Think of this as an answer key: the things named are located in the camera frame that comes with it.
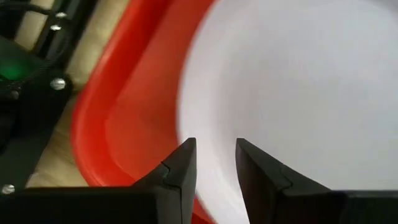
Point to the red plastic tray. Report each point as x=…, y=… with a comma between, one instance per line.
x=130, y=109

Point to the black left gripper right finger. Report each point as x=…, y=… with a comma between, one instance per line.
x=267, y=199

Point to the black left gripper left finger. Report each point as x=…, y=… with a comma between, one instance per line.
x=177, y=193

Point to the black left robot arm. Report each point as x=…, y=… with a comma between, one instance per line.
x=31, y=109

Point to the lavender plate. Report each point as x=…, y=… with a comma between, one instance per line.
x=295, y=93

